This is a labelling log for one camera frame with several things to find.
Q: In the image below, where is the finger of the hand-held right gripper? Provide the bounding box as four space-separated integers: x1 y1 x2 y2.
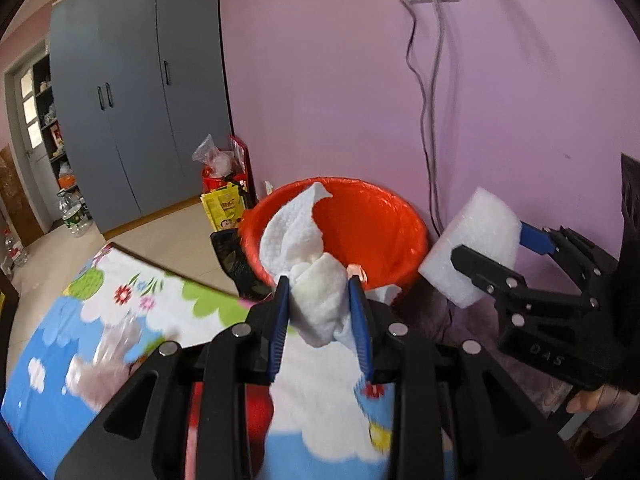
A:
450 244 527 297
519 220 567 257

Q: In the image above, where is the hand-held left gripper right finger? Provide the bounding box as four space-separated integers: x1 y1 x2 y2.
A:
347 276 586 480

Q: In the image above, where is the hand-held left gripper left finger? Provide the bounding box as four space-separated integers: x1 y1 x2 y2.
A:
54 275 292 480

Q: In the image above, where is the white foam block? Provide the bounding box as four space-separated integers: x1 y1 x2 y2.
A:
417 186 523 308

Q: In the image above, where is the white paper towel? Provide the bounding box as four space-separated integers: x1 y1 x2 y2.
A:
259 182 358 348

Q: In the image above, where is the white bin with red liner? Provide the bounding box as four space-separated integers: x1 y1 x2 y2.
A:
237 176 430 307

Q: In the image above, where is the person's right hand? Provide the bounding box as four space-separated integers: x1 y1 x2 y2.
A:
567 385 627 416

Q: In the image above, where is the black plastic bag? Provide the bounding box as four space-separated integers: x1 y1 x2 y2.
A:
210 227 274 302

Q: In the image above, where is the yellow printed bag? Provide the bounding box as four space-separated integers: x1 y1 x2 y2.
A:
201 183 246 232

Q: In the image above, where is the white plastic bag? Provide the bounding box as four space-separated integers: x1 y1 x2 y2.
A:
65 310 151 407

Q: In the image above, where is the red shopping bag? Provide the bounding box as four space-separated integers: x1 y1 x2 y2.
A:
201 135 252 194

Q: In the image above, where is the clear plastic bag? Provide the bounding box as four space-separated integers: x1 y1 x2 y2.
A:
192 134 242 177

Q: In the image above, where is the cartoon printed blanket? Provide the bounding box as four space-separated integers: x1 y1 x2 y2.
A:
0 242 401 480

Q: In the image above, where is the green label water bottle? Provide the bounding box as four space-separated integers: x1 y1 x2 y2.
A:
59 191 92 237

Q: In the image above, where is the grey wardrobe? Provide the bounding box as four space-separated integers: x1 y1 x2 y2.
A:
49 0 234 234

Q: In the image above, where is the red label water bottle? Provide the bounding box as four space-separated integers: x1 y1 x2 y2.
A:
2 230 29 267

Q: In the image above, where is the brown wooden board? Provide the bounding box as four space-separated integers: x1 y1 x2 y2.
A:
0 145 44 247

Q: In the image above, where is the dark storage shelf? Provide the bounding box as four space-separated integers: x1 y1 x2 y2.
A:
32 55 81 197

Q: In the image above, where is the grey door with windows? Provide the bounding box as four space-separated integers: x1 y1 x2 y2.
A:
5 54 56 231

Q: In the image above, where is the dark power cable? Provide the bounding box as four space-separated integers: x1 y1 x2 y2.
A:
399 0 443 238

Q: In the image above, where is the grey power cable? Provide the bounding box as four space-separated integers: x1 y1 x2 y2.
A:
420 0 447 223

